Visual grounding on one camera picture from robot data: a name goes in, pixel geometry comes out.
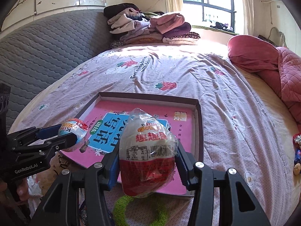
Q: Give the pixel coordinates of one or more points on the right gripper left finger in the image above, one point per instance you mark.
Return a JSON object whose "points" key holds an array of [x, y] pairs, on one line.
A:
{"points": [[60, 205]]}

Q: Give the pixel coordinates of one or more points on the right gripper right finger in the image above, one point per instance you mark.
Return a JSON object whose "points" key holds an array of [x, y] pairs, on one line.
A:
{"points": [[237, 203]]}

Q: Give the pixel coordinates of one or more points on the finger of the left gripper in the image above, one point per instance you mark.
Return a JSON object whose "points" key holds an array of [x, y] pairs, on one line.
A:
{"points": [[49, 131], [51, 145]]}

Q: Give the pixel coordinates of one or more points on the blue surprise egg toy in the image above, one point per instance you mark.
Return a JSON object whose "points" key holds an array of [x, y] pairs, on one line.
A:
{"points": [[77, 127]]}

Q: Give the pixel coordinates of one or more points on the red surprise egg toy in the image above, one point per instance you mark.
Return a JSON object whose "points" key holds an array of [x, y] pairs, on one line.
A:
{"points": [[147, 152]]}

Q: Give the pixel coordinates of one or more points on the cream sheer scrunchie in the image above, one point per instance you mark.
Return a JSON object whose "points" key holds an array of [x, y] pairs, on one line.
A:
{"points": [[35, 193]]}

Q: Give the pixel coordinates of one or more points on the person's left hand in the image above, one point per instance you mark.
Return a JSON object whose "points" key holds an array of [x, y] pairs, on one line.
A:
{"points": [[22, 190]]}

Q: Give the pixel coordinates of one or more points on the shallow grey cardboard box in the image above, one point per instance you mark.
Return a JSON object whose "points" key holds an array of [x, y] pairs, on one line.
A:
{"points": [[141, 131]]}

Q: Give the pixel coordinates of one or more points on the pink and blue book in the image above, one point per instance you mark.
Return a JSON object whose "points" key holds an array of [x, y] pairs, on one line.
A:
{"points": [[141, 134]]}

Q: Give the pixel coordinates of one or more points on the grey quilted headboard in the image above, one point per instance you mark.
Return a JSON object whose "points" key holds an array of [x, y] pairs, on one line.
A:
{"points": [[39, 53]]}

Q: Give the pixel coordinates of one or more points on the strawberry print bed sheet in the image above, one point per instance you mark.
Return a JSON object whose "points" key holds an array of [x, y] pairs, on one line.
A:
{"points": [[245, 124]]}

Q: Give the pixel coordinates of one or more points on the small colourful doll toy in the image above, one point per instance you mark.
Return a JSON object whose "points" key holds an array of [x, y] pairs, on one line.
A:
{"points": [[297, 159]]}

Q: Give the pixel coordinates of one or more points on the pink quilted blanket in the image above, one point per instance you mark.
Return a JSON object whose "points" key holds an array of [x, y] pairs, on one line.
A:
{"points": [[279, 67]]}

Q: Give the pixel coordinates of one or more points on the pile of folded clothes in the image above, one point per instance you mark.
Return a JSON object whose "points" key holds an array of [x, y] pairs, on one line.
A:
{"points": [[131, 26]]}

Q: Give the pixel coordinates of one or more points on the dark clothes on windowsill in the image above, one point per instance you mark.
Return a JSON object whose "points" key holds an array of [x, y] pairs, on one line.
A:
{"points": [[221, 26]]}

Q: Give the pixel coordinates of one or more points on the heart shaped wire chair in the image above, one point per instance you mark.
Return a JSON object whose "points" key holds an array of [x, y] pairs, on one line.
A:
{"points": [[277, 37]]}

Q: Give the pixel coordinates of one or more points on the window with dark frame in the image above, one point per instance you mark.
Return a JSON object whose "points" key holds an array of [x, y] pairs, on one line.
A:
{"points": [[206, 12]]}

